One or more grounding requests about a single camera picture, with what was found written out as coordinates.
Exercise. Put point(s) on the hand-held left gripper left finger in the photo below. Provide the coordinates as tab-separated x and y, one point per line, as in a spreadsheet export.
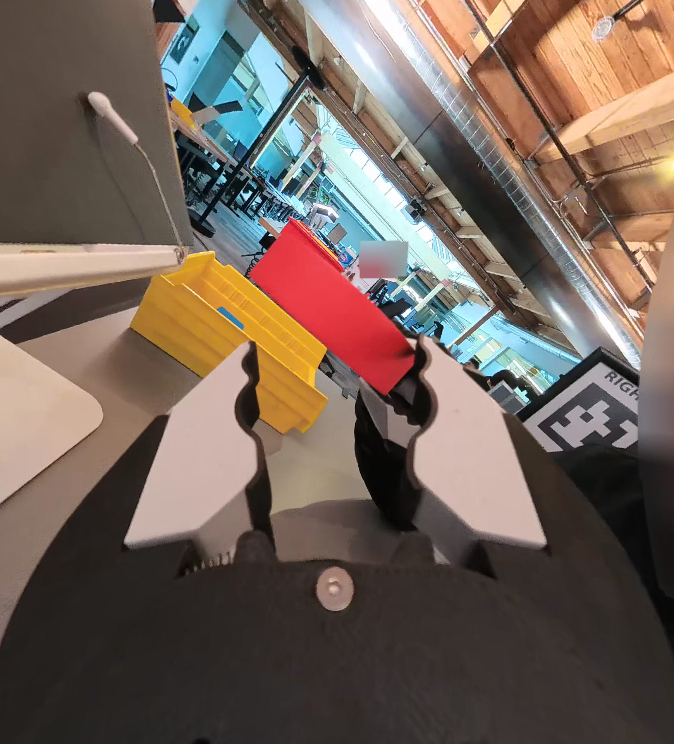
203	453

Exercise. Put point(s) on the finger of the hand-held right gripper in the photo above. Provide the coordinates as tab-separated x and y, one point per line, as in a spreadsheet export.
389	418

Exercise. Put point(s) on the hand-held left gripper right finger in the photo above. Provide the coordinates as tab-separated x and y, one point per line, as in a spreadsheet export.
476	453

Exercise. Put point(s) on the red plastic bin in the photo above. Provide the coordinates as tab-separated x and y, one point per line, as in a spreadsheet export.
325	296

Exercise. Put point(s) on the yellow plastic bin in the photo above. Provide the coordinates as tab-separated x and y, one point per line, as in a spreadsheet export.
209	314

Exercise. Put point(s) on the white stand base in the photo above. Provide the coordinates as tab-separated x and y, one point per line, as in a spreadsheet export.
17	407

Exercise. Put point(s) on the dark divider panel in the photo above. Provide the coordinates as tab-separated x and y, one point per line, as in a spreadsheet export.
52	145

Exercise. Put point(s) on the large silver duct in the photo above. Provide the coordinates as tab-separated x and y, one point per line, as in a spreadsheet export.
430	116

